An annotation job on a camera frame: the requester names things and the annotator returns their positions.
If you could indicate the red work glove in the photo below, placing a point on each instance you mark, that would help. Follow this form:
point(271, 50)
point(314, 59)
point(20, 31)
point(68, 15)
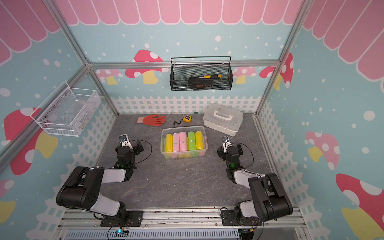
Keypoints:
point(152, 120)

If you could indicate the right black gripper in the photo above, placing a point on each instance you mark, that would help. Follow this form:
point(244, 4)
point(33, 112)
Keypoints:
point(221, 153)

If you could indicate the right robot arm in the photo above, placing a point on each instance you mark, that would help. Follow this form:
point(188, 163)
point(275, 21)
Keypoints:
point(269, 198)

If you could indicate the black wire mesh basket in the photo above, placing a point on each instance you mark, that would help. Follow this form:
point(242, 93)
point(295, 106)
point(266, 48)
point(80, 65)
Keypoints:
point(184, 67)

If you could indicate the white wire basket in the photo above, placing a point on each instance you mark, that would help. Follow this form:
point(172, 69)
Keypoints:
point(66, 111)

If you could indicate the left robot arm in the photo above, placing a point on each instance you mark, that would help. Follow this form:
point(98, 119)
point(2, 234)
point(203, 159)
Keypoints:
point(82, 189)

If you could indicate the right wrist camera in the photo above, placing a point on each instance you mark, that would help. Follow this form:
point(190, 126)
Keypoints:
point(226, 142)

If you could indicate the yellow black screwdriver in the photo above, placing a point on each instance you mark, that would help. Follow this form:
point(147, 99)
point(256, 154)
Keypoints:
point(215, 76)

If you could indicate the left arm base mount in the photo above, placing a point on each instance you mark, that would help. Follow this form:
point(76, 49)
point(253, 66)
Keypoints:
point(123, 219)

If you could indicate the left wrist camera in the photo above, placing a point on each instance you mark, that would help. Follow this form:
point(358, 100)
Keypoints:
point(124, 141)

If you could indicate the white lidded tool case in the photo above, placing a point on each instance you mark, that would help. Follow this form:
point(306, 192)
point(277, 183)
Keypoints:
point(223, 119)

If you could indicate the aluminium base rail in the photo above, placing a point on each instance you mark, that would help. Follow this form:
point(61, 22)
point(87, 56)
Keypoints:
point(200, 223)

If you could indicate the yellow roll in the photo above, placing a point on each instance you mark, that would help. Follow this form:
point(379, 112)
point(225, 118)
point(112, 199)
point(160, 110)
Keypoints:
point(199, 140)
point(169, 143)

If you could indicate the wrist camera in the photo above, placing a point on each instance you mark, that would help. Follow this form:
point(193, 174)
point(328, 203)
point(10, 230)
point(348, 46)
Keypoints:
point(124, 141)
point(226, 142)

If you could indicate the black orange tool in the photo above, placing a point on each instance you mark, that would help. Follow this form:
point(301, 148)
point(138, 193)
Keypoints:
point(196, 86)

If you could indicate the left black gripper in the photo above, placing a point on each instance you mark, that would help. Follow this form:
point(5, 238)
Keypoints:
point(136, 148)

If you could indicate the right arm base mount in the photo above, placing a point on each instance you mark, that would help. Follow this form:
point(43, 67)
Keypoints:
point(235, 218)

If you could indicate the clear plastic storage box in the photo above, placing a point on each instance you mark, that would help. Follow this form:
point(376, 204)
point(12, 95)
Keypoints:
point(187, 154)

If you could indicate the green roll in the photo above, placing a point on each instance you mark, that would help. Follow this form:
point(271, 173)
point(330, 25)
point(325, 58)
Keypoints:
point(192, 141)

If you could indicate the yellow tape measure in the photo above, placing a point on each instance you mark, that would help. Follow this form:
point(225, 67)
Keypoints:
point(186, 119)

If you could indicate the green circuit board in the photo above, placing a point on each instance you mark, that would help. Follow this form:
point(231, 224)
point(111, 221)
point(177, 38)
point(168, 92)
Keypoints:
point(121, 234)

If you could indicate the pink roll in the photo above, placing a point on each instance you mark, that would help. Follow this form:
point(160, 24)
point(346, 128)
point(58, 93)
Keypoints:
point(183, 141)
point(176, 142)

